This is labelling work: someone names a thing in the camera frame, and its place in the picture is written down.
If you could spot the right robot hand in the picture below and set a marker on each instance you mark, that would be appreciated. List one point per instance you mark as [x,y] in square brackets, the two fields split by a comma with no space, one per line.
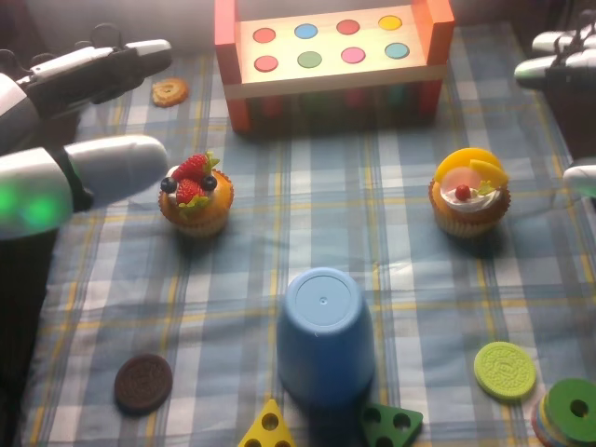
[535,72]

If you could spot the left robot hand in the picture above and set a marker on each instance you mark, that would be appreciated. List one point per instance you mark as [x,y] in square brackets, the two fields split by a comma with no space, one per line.
[116,167]

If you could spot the strawberry blueberry cupcake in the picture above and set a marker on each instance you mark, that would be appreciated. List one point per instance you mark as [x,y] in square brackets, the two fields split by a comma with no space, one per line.
[195,205]

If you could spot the peach slice cream cupcake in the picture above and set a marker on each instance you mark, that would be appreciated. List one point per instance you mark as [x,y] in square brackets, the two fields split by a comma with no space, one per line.
[468,205]

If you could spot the wooden peg hammer bench toy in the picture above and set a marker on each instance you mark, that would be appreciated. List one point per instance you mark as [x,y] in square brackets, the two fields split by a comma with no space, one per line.
[326,79]

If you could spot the tan round biscuit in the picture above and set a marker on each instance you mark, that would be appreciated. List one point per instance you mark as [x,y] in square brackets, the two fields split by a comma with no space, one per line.
[170,92]

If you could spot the blue plaid tablecloth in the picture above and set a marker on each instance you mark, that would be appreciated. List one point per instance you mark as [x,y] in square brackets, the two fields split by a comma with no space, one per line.
[326,209]

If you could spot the brown sandwich cookie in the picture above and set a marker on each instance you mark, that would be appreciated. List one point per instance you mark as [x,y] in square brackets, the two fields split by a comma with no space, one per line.
[143,383]

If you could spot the blue plastic cup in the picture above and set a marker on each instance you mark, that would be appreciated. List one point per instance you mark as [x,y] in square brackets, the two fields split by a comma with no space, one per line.
[326,344]

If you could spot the green sandwich cookie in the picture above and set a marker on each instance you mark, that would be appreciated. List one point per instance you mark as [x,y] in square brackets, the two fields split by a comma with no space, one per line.
[505,370]

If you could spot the yellow triangle block with holes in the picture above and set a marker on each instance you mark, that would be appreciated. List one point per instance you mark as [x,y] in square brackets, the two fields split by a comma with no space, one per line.
[269,426]

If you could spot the green triangle block with holes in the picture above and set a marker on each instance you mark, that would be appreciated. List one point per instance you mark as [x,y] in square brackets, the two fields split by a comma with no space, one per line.
[386,423]

